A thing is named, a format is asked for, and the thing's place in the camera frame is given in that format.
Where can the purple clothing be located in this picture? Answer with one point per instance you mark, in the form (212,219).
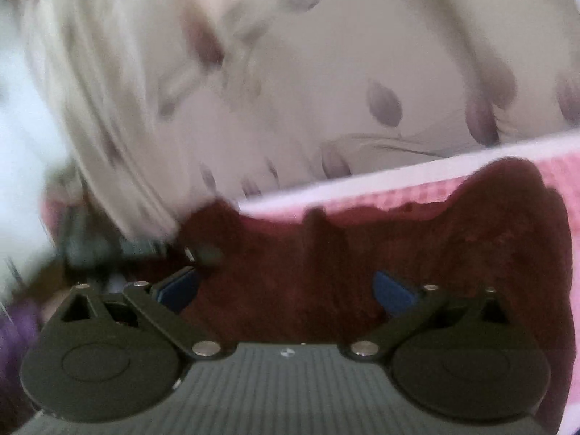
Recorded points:
(18,353)

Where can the pink and white bed sheet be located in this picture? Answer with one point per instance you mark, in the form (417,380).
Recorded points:
(557,167)

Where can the dark red fuzzy cloth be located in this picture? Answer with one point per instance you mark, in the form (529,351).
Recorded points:
(340,272)

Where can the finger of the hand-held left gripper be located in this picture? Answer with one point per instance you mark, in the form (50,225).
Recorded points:
(204,254)

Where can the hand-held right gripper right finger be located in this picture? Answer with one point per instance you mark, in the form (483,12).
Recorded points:
(395,295)

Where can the beige leaf print curtain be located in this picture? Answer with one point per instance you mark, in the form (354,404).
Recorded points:
(294,77)

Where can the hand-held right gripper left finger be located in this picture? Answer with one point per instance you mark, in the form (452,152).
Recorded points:
(176,291)

